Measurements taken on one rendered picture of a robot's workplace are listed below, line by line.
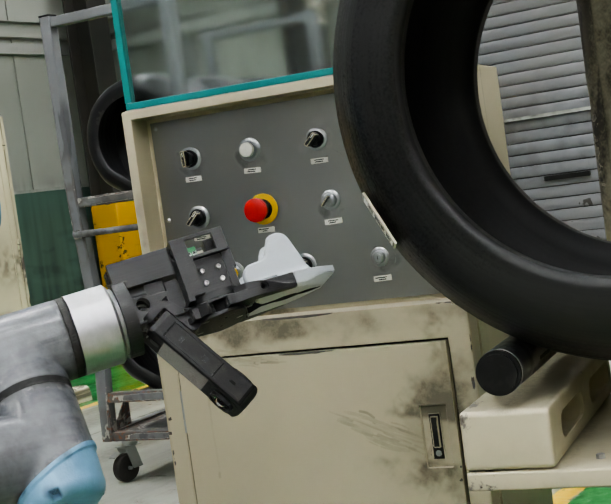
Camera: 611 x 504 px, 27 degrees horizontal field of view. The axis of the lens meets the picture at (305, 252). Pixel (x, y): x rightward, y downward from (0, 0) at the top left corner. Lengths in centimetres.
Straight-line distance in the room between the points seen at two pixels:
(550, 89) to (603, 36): 925
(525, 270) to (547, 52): 964
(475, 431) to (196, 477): 98
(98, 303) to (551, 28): 979
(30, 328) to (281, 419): 98
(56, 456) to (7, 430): 5
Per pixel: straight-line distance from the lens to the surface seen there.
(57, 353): 113
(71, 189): 514
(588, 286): 119
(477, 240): 120
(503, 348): 123
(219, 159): 210
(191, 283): 115
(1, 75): 1241
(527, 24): 1089
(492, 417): 123
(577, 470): 123
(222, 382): 114
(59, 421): 109
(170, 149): 214
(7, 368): 111
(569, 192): 1079
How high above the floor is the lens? 110
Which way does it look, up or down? 3 degrees down
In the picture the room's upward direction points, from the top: 8 degrees counter-clockwise
